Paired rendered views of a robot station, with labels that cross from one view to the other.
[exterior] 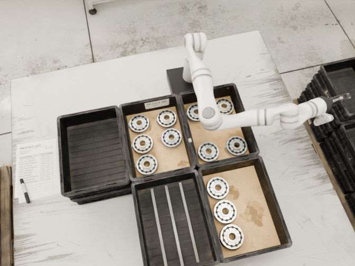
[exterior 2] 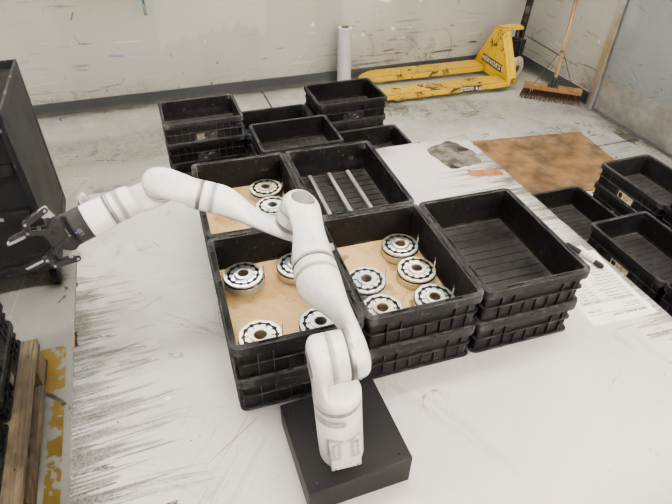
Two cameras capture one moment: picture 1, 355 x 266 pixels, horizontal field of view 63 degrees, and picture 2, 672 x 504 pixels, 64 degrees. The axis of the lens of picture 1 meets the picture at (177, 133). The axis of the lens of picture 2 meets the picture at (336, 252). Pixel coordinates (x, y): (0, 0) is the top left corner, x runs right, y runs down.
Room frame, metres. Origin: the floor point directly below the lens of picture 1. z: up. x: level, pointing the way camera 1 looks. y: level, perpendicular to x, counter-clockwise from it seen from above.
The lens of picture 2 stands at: (1.59, -0.17, 1.80)
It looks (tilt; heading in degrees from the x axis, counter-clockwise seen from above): 39 degrees down; 173
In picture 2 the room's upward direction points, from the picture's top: 1 degrees clockwise
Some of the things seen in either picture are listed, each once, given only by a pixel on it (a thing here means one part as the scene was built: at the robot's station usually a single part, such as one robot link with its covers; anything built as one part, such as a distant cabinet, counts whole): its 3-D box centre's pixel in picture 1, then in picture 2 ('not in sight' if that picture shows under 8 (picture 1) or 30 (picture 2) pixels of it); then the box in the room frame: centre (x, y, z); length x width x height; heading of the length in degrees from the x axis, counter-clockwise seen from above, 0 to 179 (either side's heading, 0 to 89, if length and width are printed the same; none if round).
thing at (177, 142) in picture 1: (171, 137); (366, 280); (0.57, 0.03, 0.86); 0.10 x 0.10 x 0.01
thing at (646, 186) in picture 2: not in sight; (641, 207); (-0.45, 1.58, 0.31); 0.40 x 0.30 x 0.34; 14
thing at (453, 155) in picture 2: not in sight; (453, 153); (-0.35, 0.54, 0.71); 0.22 x 0.19 x 0.01; 14
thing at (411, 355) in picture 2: not in sight; (389, 301); (0.55, 0.10, 0.76); 0.40 x 0.30 x 0.12; 12
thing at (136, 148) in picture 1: (142, 143); (416, 269); (0.54, 0.17, 0.86); 0.10 x 0.10 x 0.01
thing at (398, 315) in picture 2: (155, 135); (394, 257); (0.55, 0.10, 0.92); 0.40 x 0.30 x 0.02; 12
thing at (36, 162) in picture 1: (36, 168); (591, 282); (0.46, 0.75, 0.70); 0.33 x 0.23 x 0.01; 14
